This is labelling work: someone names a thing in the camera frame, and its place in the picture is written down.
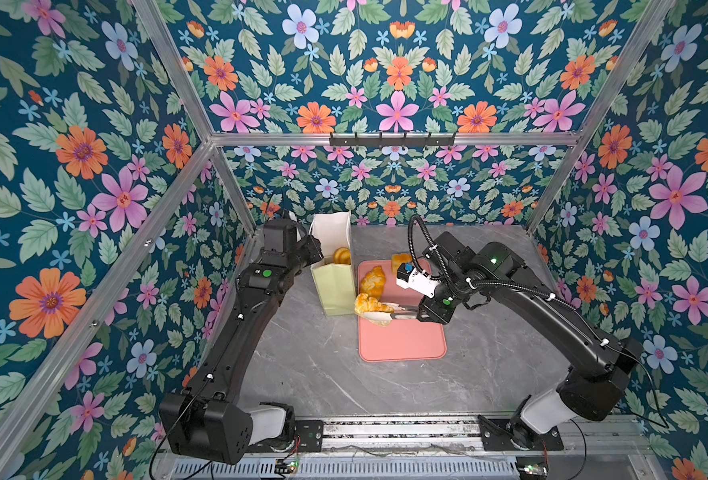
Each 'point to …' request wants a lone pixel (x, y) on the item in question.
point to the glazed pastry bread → (366, 304)
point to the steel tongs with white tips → (399, 312)
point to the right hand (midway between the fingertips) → (422, 307)
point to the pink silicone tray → (401, 340)
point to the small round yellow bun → (342, 255)
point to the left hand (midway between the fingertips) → (321, 233)
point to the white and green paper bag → (334, 281)
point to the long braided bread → (373, 282)
